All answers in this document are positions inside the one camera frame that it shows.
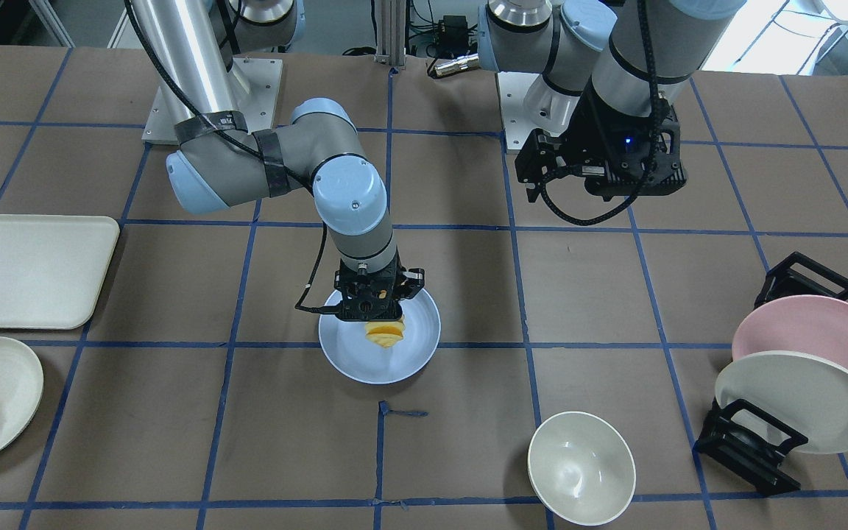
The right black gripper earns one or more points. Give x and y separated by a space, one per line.
414 280

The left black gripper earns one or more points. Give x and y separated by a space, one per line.
587 141

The yellow spiral bread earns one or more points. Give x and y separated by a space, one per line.
385 334

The blue plate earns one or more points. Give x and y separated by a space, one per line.
348 350

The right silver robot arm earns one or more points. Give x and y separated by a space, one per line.
222 161

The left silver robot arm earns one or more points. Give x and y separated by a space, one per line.
604 87

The pink plate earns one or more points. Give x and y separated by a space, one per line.
811 324

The cream plate in rack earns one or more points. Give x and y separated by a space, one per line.
807 393

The cream bowl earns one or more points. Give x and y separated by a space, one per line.
581 468

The black dish rack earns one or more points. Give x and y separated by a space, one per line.
740 436

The white rectangular tray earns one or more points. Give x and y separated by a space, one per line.
52 268

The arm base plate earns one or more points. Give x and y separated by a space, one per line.
523 110
255 84

